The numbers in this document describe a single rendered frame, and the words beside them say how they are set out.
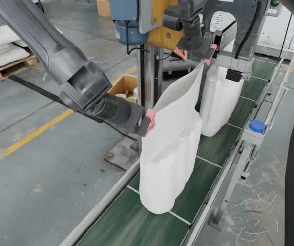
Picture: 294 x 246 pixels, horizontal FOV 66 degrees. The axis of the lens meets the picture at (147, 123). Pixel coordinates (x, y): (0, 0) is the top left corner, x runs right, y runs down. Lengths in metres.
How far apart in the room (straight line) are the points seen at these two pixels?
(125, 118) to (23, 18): 0.28
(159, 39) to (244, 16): 0.40
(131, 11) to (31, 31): 0.59
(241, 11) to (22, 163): 1.88
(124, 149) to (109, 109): 1.54
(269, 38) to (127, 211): 3.25
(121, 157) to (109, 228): 0.84
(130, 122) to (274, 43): 3.47
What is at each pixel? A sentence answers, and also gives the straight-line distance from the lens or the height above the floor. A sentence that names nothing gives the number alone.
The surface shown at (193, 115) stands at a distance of 1.07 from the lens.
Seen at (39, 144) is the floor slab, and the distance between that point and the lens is 2.26.
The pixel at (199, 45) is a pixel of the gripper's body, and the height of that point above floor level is 1.17.
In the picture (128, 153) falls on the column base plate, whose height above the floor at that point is 0.02.
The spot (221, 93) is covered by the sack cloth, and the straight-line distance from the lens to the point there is 1.44.
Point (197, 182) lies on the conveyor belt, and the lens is 1.36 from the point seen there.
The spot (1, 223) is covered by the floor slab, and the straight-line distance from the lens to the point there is 1.89.
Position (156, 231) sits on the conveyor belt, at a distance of 1.19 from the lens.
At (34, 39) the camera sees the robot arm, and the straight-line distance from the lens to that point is 0.37.
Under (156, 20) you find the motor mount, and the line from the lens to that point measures 1.01.
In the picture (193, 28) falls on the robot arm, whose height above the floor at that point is 1.24.
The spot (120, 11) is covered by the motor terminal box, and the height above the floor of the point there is 1.24.
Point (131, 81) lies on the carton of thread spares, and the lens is 2.61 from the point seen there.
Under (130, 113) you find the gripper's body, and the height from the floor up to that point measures 1.14.
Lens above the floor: 1.47
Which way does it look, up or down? 40 degrees down
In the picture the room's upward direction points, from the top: straight up
